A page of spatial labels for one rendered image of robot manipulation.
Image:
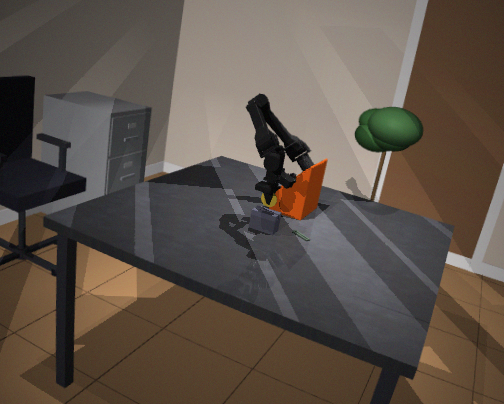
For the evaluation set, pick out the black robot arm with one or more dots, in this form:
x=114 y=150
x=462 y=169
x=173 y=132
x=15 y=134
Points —
x=267 y=142

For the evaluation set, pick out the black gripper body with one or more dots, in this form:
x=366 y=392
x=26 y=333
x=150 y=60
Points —
x=268 y=186

